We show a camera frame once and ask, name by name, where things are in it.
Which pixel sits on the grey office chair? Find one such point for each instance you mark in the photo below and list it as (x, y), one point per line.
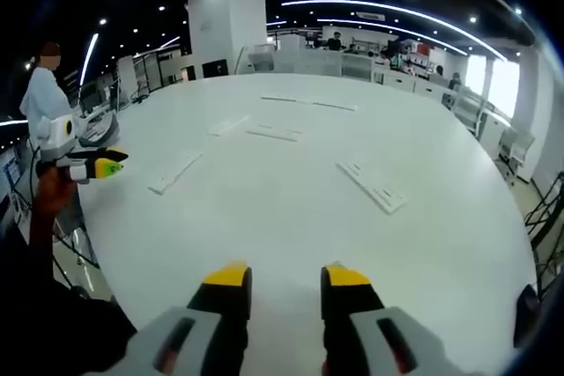
(103, 129)

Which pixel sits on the black monitor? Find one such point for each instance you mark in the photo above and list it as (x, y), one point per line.
(215, 68)

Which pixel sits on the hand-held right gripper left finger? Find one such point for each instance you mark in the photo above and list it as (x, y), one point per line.
(207, 336)

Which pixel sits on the white square column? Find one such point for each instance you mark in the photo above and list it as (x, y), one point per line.
(227, 19)

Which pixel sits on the white slotted socket holder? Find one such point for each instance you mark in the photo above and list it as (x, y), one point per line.
(373, 186)
(275, 133)

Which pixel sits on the person's dark clothing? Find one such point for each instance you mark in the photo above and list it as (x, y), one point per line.
(48, 319)

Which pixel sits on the person's left hand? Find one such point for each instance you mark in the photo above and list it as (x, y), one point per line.
(55, 193)

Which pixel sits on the dark rounded object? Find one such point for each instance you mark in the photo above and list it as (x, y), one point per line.
(526, 316)

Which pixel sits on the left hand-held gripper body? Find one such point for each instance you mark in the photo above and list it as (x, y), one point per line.
(55, 134)

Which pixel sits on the white socket holder cover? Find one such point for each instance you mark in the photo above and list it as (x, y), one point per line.
(175, 173)
(229, 126)
(286, 99)

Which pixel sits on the bright window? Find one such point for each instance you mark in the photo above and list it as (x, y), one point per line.
(500, 85)

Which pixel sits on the white desk partitions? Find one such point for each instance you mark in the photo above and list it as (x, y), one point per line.
(317, 62)

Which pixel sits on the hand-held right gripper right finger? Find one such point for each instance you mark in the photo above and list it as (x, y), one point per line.
(361, 336)

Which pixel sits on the white office chair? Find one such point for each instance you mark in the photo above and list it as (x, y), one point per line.
(516, 153)

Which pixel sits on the black metal frame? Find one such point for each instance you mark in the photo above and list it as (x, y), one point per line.
(544, 217)

